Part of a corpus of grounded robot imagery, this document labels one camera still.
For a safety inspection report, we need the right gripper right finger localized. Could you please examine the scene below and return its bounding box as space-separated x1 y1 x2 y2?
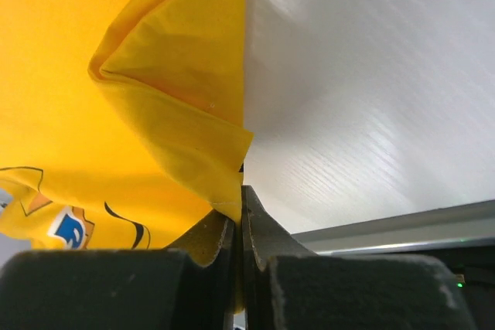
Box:
241 185 476 329

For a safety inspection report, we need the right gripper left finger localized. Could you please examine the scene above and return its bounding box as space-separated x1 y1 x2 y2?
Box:
1 212 236 329

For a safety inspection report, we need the yellow printed cloth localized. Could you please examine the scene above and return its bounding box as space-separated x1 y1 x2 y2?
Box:
0 0 254 314

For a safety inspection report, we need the aluminium mounting rail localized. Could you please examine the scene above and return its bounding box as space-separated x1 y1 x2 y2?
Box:
292 200 494 256

